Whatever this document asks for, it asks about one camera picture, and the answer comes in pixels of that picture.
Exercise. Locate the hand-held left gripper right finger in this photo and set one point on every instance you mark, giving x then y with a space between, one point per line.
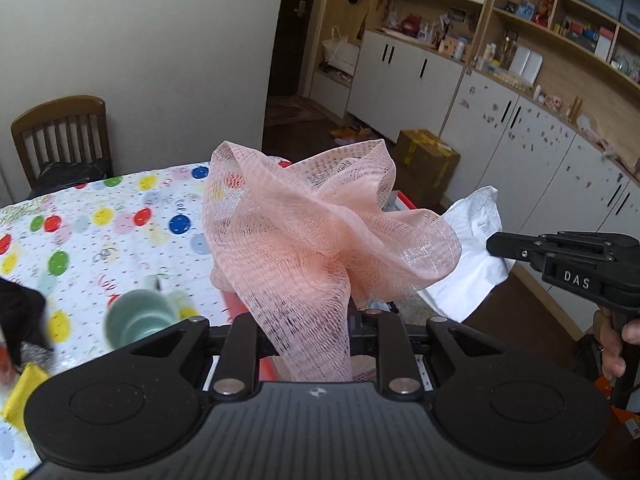
387 340

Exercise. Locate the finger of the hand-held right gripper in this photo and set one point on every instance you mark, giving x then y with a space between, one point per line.
510 246

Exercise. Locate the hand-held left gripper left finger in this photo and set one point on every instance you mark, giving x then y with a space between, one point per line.
240 340

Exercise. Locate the white quilted cloth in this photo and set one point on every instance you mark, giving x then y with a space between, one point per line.
475 240

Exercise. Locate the pink mesh cloth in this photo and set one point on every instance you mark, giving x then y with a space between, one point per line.
310 240

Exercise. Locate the person's right hand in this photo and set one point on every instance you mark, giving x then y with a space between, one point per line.
631 331

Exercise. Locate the white cabinet with stickers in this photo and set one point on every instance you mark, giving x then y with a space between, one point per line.
540 160

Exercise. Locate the green ceramic cup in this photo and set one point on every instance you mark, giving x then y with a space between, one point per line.
137 317

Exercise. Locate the brown cardboard box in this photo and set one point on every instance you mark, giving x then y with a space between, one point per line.
425 165

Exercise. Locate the orange box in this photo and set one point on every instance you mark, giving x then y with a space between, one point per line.
625 410

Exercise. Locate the balloon printed tablecloth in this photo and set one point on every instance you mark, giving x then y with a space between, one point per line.
100 260

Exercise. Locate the lower white cabinet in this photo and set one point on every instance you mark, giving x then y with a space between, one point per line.
400 85

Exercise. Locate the black cloth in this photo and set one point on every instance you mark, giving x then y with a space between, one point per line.
22 315

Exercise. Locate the yellow cloth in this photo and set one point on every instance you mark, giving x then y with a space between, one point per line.
22 400

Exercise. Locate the door mat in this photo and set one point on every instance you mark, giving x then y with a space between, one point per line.
292 110

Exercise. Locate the red toy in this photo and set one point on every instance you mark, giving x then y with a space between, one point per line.
410 24

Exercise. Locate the white paper bag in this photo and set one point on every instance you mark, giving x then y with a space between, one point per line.
340 52

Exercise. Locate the wooden chair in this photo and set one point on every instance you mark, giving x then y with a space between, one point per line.
60 130

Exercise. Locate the dark door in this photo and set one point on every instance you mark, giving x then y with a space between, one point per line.
295 35

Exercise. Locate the wooden wall shelving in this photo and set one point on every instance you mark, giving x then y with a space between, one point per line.
575 35

